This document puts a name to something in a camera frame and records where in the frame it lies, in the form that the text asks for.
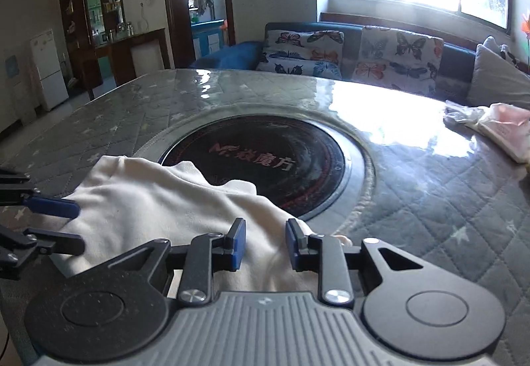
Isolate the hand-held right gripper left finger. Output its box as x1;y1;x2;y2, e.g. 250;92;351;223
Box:
68;217;248;306

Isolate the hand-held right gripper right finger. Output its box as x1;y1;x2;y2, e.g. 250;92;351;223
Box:
285;218;427;305

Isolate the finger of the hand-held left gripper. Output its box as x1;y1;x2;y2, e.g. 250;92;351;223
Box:
0;168;80;220
0;223;86;281

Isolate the cream long-sleeved top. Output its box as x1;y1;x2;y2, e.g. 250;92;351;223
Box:
54;155;353;294

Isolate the round black induction cooker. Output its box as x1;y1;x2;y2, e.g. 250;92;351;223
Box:
132;102;376;222

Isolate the white appliance with blue panel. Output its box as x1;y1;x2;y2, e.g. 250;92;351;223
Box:
0;52;34;125

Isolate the white refrigerator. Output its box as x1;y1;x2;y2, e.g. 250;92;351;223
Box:
29;28;70;110

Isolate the small butterfly print pillow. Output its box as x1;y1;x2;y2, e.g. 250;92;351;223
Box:
256;56;344;82

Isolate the dark wooden display cabinet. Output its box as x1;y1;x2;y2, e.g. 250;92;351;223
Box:
59;0;167;90

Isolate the blue sofa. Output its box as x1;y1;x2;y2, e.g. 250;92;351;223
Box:
188;21;530;109

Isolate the butterfly print back cushion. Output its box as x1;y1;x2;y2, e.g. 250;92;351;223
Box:
264;30;345;61

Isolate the blue low cabinet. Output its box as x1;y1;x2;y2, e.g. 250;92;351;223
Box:
190;19;227;59

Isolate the right butterfly cushion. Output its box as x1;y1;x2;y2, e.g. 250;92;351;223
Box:
351;25;445;96

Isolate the white plastic bag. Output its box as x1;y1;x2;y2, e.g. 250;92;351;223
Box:
442;100;486;127

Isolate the pink plastic packet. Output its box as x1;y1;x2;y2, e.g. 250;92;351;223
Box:
475;102;530;164

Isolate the grey pillow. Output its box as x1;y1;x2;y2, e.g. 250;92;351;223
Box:
467;35;530;109

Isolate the dark wooden door frame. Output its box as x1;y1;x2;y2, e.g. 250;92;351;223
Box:
159;0;238;69

